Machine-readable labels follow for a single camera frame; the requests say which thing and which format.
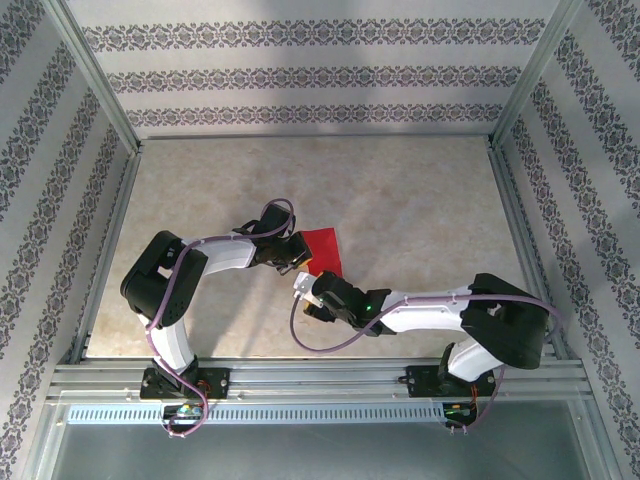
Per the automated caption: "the red paper sheet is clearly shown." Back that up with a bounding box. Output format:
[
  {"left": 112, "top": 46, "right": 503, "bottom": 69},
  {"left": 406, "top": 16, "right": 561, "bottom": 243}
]
[{"left": 301, "top": 227, "right": 345, "bottom": 279}]

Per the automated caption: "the grey sheet metal tray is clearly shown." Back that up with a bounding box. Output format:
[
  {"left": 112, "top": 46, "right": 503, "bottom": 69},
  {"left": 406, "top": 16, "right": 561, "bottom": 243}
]
[{"left": 29, "top": 399, "right": 619, "bottom": 480}]

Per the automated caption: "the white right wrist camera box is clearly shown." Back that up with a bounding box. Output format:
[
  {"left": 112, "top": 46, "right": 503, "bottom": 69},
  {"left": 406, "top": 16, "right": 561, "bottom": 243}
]
[{"left": 291, "top": 272, "right": 322, "bottom": 307}]

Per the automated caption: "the long aluminium mounting rail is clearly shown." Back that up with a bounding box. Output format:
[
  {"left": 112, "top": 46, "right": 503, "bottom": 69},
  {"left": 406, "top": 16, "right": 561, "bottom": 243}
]
[{"left": 45, "top": 355, "right": 591, "bottom": 404}]

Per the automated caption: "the slotted grey cable duct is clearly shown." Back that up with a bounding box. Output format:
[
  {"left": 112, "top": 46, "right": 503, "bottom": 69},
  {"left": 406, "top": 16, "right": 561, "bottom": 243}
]
[{"left": 66, "top": 403, "right": 446, "bottom": 426}]

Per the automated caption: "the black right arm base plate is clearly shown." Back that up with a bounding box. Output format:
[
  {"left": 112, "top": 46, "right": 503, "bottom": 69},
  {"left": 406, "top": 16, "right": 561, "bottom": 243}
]
[{"left": 407, "top": 364, "right": 497, "bottom": 399}]

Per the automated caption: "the aluminium back table rail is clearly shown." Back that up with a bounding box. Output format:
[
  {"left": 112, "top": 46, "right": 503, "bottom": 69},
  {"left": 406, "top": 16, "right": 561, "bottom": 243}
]
[{"left": 137, "top": 130, "right": 494, "bottom": 143}]

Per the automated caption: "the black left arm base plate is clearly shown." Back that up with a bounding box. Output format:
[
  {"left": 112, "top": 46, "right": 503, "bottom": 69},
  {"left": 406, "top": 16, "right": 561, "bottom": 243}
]
[{"left": 139, "top": 367, "right": 232, "bottom": 401}]

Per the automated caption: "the aluminium left side rail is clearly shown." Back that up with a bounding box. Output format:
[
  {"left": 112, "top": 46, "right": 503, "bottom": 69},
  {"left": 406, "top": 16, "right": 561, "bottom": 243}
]
[{"left": 67, "top": 142, "right": 144, "bottom": 366}]

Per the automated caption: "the aluminium right side rail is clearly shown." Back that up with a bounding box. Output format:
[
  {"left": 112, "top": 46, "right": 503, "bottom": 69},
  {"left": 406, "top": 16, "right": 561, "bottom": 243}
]
[{"left": 487, "top": 139, "right": 576, "bottom": 364}]

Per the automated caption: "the aluminium left frame post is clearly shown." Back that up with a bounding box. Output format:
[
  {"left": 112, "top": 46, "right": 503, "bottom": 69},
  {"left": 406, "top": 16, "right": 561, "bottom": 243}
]
[{"left": 42, "top": 0, "right": 144, "bottom": 156}]

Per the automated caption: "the aluminium frame post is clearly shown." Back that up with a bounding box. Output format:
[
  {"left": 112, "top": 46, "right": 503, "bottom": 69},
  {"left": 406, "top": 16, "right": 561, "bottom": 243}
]
[
  {"left": 487, "top": 0, "right": 586, "bottom": 151},
  {"left": 42, "top": 0, "right": 144, "bottom": 156}
]

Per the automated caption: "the aluminium right frame post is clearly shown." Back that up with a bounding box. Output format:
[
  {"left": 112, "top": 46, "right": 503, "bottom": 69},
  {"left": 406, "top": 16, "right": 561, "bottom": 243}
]
[{"left": 487, "top": 0, "right": 586, "bottom": 151}]

